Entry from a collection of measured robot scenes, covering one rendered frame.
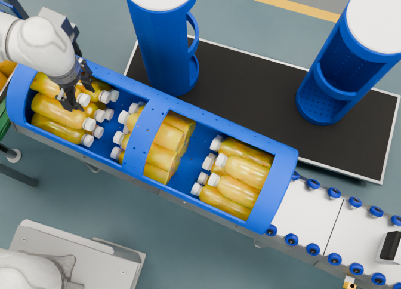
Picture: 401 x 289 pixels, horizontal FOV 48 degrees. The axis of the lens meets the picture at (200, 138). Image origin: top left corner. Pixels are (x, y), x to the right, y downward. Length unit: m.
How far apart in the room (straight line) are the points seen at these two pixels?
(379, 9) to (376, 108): 0.94
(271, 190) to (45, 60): 0.68
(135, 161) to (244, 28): 1.67
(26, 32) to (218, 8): 1.97
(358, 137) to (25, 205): 1.84
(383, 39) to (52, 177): 1.82
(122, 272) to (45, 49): 0.70
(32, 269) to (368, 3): 1.40
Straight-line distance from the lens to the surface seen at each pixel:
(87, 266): 1.45
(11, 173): 2.34
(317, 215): 1.61
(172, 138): 1.34
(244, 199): 1.36
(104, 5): 2.97
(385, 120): 2.64
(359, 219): 1.65
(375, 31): 1.75
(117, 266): 1.43
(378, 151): 2.58
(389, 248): 1.53
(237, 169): 1.32
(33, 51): 1.06
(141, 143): 1.31
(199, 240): 2.48
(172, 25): 1.79
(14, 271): 1.22
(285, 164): 1.31
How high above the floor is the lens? 2.48
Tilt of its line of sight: 75 degrees down
